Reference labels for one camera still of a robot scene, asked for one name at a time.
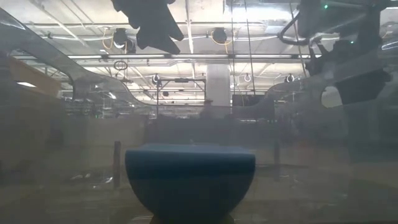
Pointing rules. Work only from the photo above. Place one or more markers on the teal plastic bin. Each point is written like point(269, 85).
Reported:
point(189, 174)

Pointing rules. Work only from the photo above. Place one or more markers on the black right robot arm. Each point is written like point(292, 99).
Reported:
point(314, 18)

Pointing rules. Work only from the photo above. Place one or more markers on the translucent grey plastic bin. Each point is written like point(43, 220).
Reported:
point(46, 140)

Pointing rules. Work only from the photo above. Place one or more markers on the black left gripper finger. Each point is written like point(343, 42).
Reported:
point(155, 40)
point(149, 15)

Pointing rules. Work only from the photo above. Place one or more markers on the white building pillar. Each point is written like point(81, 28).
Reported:
point(217, 84)

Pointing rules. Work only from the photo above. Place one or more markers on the distant black workstation frame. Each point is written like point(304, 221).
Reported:
point(182, 80)

